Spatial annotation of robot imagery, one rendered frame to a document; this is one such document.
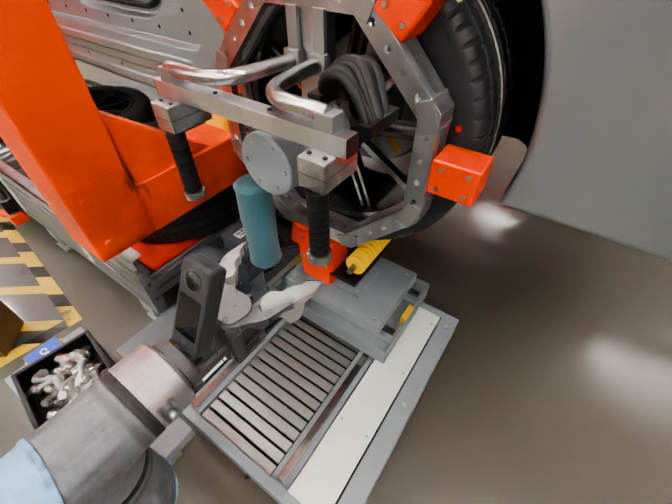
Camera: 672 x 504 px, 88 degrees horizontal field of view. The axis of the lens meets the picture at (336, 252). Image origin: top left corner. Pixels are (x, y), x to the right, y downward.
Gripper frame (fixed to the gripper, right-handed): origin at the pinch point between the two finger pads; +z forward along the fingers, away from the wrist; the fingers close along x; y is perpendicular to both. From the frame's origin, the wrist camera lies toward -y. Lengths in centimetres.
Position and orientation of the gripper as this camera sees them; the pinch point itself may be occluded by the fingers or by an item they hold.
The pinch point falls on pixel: (282, 257)
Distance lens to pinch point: 52.0
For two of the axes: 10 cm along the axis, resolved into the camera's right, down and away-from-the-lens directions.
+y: -0.1, 7.2, 7.0
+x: 8.2, 4.0, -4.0
